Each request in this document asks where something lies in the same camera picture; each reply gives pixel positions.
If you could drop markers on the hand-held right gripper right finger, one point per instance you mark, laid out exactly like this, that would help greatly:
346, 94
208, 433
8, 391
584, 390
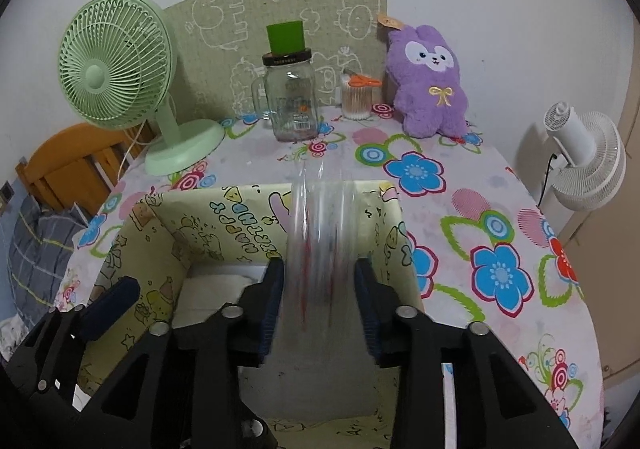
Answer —
367, 309

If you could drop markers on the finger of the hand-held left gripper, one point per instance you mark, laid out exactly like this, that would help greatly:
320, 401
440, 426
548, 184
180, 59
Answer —
112, 306

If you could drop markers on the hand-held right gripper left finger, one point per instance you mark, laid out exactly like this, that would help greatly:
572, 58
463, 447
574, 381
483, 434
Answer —
270, 309

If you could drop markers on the clear plastic bag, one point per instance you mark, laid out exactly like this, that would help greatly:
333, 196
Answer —
320, 229

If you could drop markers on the yellow printed fabric storage box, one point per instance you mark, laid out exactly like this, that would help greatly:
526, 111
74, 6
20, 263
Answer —
210, 224

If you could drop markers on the grey plaid bedding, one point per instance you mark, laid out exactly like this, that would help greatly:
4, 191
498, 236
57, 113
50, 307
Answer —
35, 249

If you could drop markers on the white cloth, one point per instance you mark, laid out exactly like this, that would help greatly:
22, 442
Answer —
10, 334

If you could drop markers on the floral tablecloth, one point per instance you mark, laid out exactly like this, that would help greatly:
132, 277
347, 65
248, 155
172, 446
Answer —
450, 239

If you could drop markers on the wooden headboard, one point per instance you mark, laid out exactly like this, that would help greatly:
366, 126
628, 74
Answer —
65, 154

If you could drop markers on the toothpick holder orange lid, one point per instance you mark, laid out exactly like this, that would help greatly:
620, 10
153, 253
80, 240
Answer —
356, 104

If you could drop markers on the glass mug jar black lid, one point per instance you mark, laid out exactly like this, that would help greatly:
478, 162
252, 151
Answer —
292, 99

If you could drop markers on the purple plush toy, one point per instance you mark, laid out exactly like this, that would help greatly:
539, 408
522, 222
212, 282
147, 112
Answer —
425, 99

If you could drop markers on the orange scissors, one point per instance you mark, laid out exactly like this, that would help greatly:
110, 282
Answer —
361, 80

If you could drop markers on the green desk fan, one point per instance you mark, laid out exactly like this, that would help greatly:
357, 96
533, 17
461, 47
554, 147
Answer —
100, 74

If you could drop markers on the beige door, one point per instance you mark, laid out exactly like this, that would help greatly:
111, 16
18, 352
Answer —
615, 254

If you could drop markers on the green printed board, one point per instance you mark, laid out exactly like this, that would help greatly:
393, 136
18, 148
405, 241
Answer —
225, 54

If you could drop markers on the white circulator fan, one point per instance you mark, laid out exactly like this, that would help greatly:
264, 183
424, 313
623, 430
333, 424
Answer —
595, 164

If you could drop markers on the green plastic cup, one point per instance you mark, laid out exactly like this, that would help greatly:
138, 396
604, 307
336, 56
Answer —
286, 36

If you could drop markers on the brown plush toy tag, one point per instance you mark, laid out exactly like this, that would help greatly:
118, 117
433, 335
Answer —
390, 21

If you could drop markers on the wall socket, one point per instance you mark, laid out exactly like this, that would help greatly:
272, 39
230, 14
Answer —
6, 190

